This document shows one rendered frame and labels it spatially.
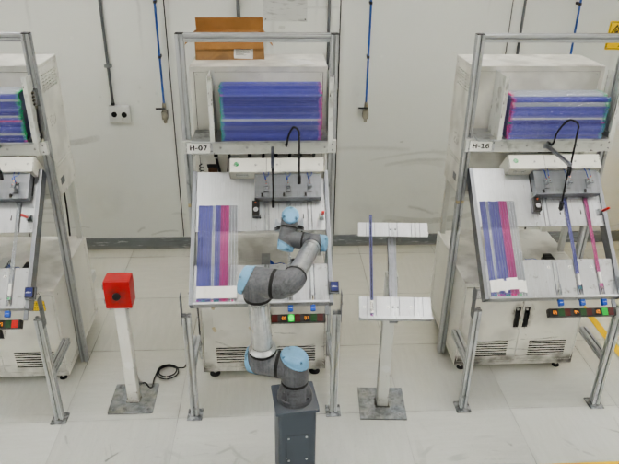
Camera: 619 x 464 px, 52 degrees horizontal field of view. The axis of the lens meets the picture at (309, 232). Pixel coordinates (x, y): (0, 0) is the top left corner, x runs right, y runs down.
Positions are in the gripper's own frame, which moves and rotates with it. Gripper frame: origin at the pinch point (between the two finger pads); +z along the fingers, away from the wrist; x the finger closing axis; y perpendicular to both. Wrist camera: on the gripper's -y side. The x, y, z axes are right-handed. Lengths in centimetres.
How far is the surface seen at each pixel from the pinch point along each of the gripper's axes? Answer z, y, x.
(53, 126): 27, 62, 124
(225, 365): 64, -67, 37
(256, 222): 12.6, 6.5, 16.3
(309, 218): 13.0, 8.1, -11.0
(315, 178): 11.3, 28.9, -14.2
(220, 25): 14, 114, 34
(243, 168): 10.4, 34.4, 22.5
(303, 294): 4.6, -30.7, -6.5
